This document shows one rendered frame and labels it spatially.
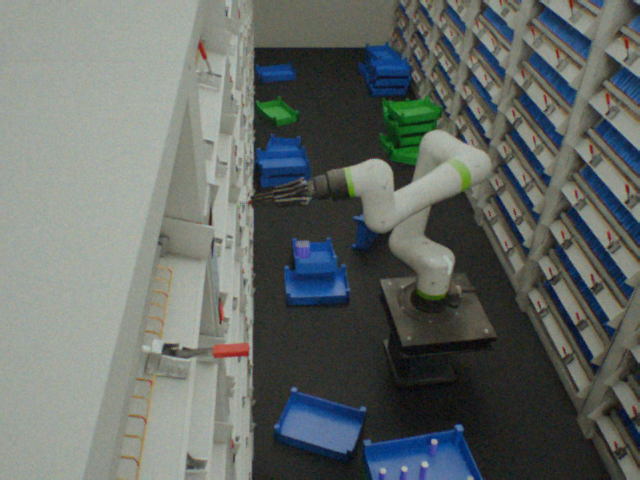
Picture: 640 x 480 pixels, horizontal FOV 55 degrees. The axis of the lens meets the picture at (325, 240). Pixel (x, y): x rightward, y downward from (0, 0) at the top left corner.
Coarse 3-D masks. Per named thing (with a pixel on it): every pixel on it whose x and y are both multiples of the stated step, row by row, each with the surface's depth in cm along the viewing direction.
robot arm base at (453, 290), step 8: (456, 288) 238; (464, 288) 241; (472, 288) 241; (416, 296) 236; (448, 296) 235; (456, 296) 236; (416, 304) 236; (424, 304) 234; (432, 304) 233; (440, 304) 234; (448, 304) 237; (456, 304) 236; (424, 312) 235; (432, 312) 234; (440, 312) 235
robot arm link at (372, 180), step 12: (348, 168) 181; (360, 168) 179; (372, 168) 178; (384, 168) 179; (348, 180) 179; (360, 180) 178; (372, 180) 178; (384, 180) 178; (360, 192) 180; (372, 192) 180; (384, 192) 180; (372, 204) 182
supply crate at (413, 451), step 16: (448, 432) 180; (368, 448) 174; (384, 448) 178; (400, 448) 180; (416, 448) 181; (448, 448) 182; (464, 448) 178; (368, 464) 171; (384, 464) 177; (400, 464) 177; (416, 464) 177; (432, 464) 177; (448, 464) 177; (464, 464) 177
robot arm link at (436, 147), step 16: (432, 144) 213; (448, 144) 211; (432, 160) 215; (448, 160) 210; (416, 176) 222; (400, 224) 232; (416, 224) 229; (400, 240) 232; (416, 240) 230; (400, 256) 234
